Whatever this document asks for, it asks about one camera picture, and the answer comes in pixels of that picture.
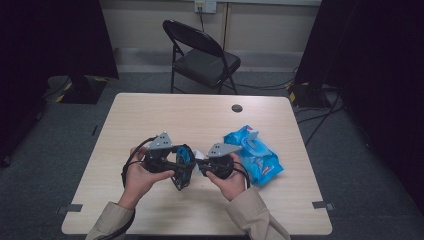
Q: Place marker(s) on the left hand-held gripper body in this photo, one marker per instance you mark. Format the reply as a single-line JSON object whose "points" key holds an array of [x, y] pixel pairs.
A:
{"points": [[161, 143]]}

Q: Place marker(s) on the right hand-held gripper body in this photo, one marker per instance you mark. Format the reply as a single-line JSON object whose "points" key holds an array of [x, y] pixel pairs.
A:
{"points": [[221, 150]]}

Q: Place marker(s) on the white wet wipe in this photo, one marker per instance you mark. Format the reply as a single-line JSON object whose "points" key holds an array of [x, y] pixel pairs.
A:
{"points": [[199, 155]]}

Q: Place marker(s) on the blue toy car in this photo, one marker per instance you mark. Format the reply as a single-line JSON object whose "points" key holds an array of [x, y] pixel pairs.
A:
{"points": [[183, 156]]}

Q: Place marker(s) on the blue wet wipes pack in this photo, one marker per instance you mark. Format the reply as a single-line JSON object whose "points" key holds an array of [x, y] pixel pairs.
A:
{"points": [[263, 163]]}

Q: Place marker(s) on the person's right hand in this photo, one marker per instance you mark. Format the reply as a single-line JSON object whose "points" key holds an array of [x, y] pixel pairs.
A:
{"points": [[233, 185]]}

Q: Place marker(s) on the person's left hand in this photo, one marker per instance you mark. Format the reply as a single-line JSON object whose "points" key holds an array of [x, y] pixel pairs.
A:
{"points": [[140, 185]]}

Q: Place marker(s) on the round dark table grommet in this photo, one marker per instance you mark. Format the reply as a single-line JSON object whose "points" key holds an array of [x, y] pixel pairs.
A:
{"points": [[237, 108]]}

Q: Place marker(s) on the black folding chair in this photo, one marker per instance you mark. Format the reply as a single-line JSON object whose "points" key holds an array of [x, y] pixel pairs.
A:
{"points": [[206, 65]]}

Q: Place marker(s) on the black stand base yellow tape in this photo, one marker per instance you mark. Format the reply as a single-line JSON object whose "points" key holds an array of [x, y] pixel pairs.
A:
{"points": [[83, 91]]}

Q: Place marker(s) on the black floor box yellow tape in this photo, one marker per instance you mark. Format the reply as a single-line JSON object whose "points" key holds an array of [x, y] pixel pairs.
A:
{"points": [[308, 95]]}

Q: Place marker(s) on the grey tape strip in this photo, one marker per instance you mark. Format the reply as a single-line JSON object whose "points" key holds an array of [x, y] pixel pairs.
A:
{"points": [[71, 208], [321, 205]]}

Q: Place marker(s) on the black curtain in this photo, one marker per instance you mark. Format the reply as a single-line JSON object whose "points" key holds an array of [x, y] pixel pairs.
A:
{"points": [[376, 66], [50, 40]]}

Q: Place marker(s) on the white wall socket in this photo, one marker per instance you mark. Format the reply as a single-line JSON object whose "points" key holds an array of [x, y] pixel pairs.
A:
{"points": [[205, 5]]}

